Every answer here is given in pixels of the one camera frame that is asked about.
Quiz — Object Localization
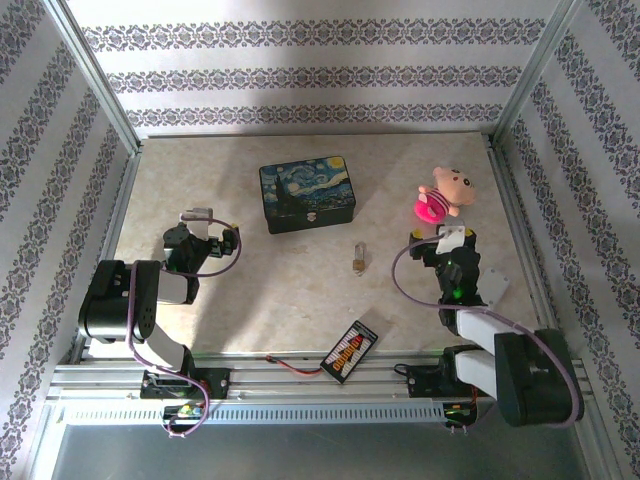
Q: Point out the red black wire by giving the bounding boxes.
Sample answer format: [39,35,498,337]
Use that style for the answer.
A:
[264,354,324,377]

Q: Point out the black connector board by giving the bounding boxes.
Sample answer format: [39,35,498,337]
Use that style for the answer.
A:
[319,319,380,385]

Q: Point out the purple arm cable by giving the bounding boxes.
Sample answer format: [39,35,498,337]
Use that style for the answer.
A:
[124,213,244,440]
[392,230,586,430]

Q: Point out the grey metal plate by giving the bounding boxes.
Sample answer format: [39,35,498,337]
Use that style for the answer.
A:
[478,267,512,305]

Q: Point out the white slotted cable duct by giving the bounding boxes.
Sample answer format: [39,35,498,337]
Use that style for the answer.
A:
[54,402,447,427]

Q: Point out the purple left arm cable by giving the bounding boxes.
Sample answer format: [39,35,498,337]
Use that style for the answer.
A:
[124,213,244,440]

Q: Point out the starry night tin box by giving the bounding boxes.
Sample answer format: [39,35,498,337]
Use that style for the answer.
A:
[258,155,359,236]

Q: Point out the aluminium frame post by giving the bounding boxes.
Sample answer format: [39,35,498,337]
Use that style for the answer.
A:
[42,0,144,157]
[489,0,589,149]

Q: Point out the pink plush toy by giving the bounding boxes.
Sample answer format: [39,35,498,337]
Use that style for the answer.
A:
[413,166,477,224]

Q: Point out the coloured wire connector cluster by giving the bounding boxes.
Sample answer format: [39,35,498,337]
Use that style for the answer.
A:
[162,403,207,424]
[443,405,479,431]

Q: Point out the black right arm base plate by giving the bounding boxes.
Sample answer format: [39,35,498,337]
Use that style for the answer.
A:
[407,363,496,400]

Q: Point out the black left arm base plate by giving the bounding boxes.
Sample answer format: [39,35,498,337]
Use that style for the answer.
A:
[141,367,232,401]

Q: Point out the thin aluminium frame rail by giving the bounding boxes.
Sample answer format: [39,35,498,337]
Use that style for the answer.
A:
[139,130,494,141]

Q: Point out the wide aluminium mounting rails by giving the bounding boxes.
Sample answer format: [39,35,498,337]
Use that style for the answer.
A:
[47,349,586,404]

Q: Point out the grey metal sheet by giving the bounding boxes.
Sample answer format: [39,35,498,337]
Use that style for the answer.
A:
[49,422,592,480]

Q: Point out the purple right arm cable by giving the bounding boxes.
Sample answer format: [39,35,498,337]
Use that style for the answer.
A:
[392,230,586,430]

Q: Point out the aluminium side rail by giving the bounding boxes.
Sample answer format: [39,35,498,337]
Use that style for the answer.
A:
[484,133,571,359]
[74,149,144,362]

